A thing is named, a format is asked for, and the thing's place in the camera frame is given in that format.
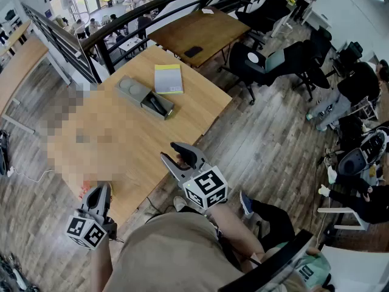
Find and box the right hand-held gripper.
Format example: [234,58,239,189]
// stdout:
[160,141,229,211]

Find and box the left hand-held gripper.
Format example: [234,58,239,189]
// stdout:
[66,183,119,251]

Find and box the black remote control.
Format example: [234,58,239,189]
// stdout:
[148,97,168,117]

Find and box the grey storage box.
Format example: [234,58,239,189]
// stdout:
[114,74,176,121]

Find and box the person's right forearm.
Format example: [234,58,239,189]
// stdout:
[208,204,266,269]

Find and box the person's left forearm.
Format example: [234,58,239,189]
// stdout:
[91,238,114,292]

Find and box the red yellow flower bouquet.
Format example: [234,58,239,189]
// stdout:
[78,181,94,201]

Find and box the person's right shoe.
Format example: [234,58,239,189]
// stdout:
[173,195,188,213]

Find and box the grey booklet yellow edge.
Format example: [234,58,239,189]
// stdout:
[154,64,184,96]

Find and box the person's torso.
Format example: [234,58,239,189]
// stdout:
[103,213,247,292]

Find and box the black phone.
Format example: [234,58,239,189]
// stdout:
[184,46,204,58]

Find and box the black office chair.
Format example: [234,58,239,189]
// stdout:
[331,41,364,78]
[219,41,268,105]
[235,0,292,50]
[309,26,334,72]

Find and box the white low table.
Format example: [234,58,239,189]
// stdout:
[118,36,143,53]

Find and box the black railing wooden handrail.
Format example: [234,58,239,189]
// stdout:
[81,0,274,75]

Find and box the black curved panel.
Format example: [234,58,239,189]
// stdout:
[218,229,314,292]

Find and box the dark wooden table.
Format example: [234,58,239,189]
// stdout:
[147,6,252,72]

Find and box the office chair teal back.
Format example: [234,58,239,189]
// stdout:
[264,40,332,102]

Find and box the long light wooden table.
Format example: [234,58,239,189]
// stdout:
[0,38,72,133]

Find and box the black slatted railing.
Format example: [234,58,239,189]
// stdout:
[21,3,103,83]

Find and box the white desk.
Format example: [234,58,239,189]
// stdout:
[250,0,300,39]

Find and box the round wooden table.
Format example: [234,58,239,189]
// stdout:
[0,19,33,57]

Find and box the white power cable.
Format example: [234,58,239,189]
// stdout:
[12,168,57,184]

